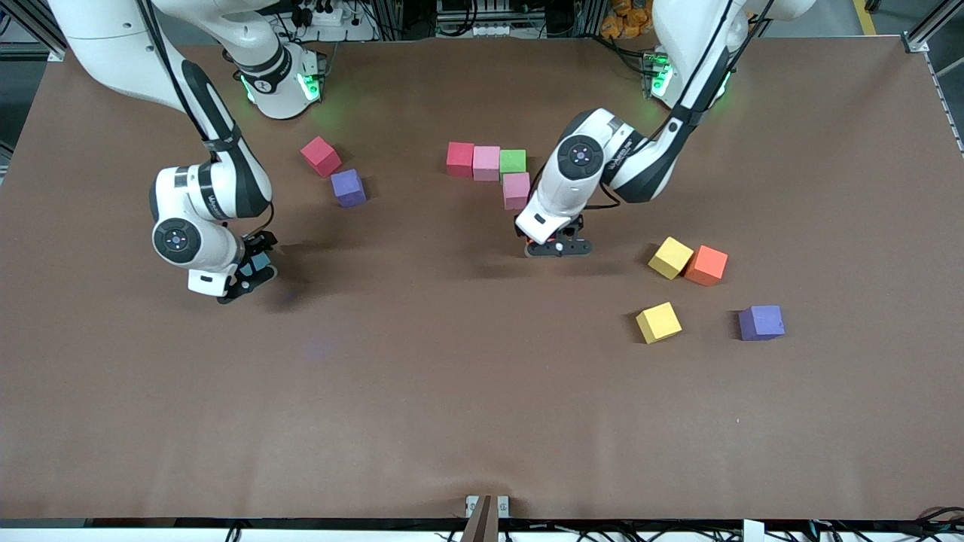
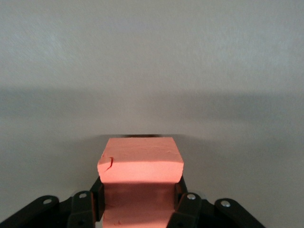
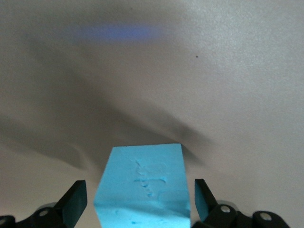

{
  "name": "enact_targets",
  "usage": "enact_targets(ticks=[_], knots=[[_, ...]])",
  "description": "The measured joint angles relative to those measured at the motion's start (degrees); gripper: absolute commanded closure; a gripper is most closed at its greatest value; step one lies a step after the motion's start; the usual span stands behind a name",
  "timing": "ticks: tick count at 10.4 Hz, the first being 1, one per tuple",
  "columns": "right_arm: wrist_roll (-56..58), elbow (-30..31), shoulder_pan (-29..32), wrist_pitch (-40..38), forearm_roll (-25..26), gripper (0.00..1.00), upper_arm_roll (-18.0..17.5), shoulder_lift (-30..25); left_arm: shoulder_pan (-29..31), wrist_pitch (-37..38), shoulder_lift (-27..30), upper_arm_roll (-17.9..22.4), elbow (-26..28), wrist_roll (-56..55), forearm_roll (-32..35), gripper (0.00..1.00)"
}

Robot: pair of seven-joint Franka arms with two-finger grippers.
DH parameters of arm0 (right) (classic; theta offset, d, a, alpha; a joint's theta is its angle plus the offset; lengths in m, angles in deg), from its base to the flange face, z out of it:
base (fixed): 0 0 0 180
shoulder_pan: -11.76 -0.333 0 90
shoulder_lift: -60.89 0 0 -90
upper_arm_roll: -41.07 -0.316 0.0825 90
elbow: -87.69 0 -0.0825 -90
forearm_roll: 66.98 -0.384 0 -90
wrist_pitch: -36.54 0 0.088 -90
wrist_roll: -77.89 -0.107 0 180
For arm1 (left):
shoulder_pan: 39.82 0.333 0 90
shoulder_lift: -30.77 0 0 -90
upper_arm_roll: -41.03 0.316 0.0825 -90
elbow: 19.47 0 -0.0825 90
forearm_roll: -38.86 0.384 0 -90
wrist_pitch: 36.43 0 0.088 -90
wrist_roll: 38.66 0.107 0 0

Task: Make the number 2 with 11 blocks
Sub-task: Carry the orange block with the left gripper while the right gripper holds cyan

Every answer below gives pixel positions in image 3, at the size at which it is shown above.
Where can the cyan foam block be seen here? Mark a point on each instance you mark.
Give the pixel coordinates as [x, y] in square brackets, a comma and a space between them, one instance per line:
[142, 185]

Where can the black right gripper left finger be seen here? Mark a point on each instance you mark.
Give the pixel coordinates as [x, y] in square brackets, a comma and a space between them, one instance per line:
[76, 199]

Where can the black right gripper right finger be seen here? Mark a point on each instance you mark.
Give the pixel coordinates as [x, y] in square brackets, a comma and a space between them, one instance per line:
[203, 199]

